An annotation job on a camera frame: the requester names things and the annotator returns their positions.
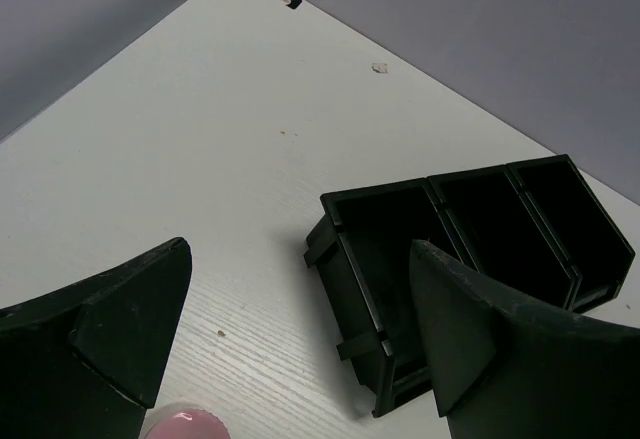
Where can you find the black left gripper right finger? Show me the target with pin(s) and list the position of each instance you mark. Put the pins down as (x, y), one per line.
(506, 365)

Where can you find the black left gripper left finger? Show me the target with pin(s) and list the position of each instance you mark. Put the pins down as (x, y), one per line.
(87, 360)

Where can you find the pink-capped spice jar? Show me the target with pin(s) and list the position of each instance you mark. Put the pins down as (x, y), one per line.
(183, 421)

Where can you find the small tape scrap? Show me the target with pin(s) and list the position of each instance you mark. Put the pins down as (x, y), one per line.
(380, 68)

